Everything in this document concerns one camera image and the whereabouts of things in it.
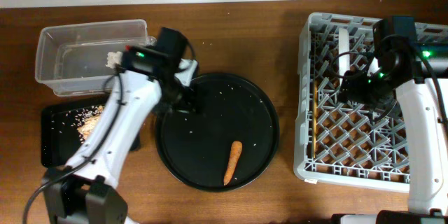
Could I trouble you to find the grey plate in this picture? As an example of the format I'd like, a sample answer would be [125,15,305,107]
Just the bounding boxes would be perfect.
[337,28,350,76]

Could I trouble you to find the wooden chopstick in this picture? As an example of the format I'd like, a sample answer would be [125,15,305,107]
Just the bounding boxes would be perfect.
[312,81,319,158]

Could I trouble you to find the white tissue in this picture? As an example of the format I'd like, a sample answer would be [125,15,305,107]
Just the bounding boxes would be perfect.
[105,51,123,69]

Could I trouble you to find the orange carrot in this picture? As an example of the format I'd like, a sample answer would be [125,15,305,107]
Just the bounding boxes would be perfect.
[223,141,243,186]

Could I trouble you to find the food scraps pile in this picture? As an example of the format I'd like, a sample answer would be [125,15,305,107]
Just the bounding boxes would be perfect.
[51,105,105,144]

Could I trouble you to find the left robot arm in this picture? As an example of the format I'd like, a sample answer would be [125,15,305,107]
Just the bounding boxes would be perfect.
[37,46,198,223]

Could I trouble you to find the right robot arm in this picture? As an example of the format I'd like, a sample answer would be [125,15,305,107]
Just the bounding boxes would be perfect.
[338,35,447,223]

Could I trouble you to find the round black tray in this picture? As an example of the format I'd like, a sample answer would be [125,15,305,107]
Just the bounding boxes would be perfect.
[155,73,279,192]

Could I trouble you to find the clear plastic bin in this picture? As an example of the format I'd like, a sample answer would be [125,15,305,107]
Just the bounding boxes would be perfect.
[34,19,156,97]

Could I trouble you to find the black rectangular tray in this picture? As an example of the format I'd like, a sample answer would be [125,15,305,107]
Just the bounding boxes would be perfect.
[40,97,141,168]

